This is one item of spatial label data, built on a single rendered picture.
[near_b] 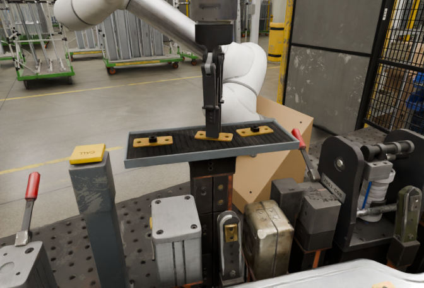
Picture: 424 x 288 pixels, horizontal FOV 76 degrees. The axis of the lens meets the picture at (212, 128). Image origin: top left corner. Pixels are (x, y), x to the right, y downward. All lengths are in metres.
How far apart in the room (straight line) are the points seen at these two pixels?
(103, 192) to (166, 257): 0.22
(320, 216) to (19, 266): 0.53
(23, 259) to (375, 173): 0.63
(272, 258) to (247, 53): 0.76
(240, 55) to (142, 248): 0.76
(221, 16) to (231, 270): 0.45
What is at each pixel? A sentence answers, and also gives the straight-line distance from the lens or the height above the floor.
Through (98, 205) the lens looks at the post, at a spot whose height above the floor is 1.05.
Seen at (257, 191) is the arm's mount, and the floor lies 0.82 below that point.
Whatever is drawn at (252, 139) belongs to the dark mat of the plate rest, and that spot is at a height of 1.16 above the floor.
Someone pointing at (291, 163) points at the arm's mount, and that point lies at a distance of 1.05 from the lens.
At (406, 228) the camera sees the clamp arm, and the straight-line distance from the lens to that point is 0.70.
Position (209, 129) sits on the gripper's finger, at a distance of 0.59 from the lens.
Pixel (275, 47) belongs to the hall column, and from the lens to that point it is 8.30.
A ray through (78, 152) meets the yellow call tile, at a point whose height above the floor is 1.16.
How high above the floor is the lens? 1.43
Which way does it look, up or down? 24 degrees down
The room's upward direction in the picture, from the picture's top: straight up
